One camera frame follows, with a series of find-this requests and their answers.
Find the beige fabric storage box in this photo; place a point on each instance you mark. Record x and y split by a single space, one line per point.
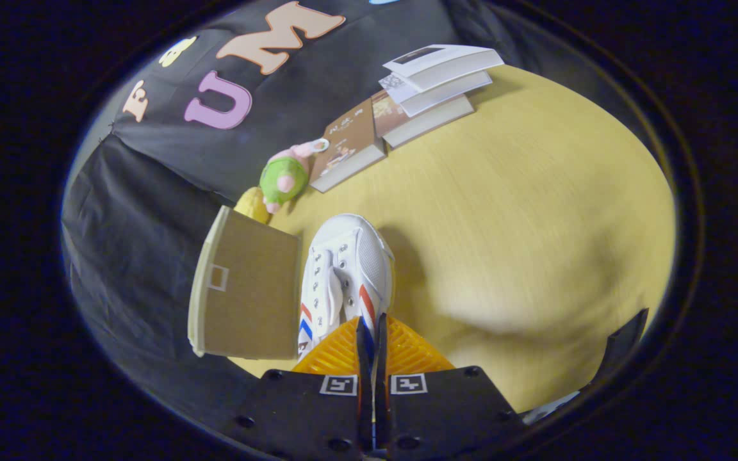
254 294

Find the brown photo cover book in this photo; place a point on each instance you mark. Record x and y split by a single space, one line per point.
426 125

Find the white patterned cover book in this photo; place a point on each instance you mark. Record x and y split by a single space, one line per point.
446 96

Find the green and pink plush toy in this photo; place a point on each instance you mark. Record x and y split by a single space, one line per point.
282 176

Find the yellow knobbly toy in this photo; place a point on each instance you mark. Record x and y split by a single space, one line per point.
250 205

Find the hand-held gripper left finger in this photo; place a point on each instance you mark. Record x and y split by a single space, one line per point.
298 410

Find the white canvas shoe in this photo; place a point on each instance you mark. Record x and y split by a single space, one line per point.
353 256

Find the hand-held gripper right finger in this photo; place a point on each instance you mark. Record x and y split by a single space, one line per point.
452 410

